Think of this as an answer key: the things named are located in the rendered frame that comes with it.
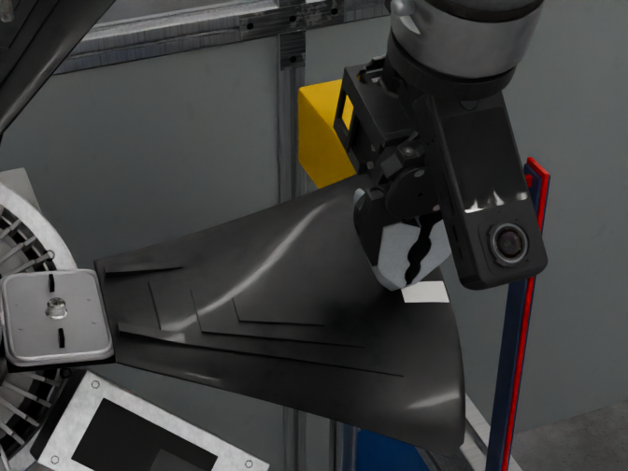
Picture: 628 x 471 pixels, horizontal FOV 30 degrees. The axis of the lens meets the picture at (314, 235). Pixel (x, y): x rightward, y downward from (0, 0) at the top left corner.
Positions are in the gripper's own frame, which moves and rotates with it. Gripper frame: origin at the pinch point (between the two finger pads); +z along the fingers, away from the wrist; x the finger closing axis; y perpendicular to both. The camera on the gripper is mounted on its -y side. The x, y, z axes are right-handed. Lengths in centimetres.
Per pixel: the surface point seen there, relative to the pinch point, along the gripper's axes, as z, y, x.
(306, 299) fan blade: 0.3, 0.9, 6.6
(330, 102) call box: 19.7, 34.0, -11.1
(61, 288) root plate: 1.2, 6.6, 21.2
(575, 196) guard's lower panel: 78, 55, -71
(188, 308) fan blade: -0.1, 2.0, 14.2
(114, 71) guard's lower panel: 43, 66, 2
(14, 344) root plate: -0.6, 2.2, 25.0
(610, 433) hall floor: 132, 36, -87
